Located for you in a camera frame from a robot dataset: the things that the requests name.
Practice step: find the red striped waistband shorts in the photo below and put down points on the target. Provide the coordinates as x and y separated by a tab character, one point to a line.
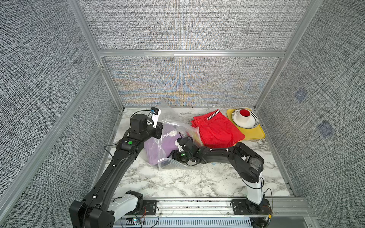
216	130

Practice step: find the purple garment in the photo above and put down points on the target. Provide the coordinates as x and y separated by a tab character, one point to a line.
158	149

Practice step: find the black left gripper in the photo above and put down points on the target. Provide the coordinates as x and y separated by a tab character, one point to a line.
158	129

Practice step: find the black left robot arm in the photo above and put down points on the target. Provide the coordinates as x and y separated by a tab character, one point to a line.
94	210

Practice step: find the aluminium front rail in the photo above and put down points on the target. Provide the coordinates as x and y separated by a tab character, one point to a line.
281	206

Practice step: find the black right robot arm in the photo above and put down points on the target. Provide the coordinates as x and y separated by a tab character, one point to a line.
246	162

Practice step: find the white vacuum bag valve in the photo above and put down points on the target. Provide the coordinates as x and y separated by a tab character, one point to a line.
173	133

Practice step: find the yellow garment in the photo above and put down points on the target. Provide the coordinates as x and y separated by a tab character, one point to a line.
197	139

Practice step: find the white cup red inside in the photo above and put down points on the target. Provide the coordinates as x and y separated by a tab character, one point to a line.
241	115

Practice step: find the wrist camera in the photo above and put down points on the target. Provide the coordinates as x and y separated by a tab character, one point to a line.
177	143
155	112

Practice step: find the yellow plastic tray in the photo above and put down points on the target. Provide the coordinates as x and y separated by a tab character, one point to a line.
250	134

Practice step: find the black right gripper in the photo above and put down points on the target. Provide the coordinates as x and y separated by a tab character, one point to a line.
174	155

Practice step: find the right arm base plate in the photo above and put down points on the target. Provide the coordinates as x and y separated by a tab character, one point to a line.
246	207

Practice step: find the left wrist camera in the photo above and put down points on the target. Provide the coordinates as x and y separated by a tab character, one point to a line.
155	112

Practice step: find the white patterned saucer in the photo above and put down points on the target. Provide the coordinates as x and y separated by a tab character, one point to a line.
250	124

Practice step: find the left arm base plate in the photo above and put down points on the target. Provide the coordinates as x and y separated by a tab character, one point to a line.
148	207

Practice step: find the clear plastic vacuum bag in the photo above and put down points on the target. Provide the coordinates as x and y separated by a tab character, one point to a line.
169	116

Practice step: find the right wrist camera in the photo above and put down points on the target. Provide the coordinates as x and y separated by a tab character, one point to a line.
177	143

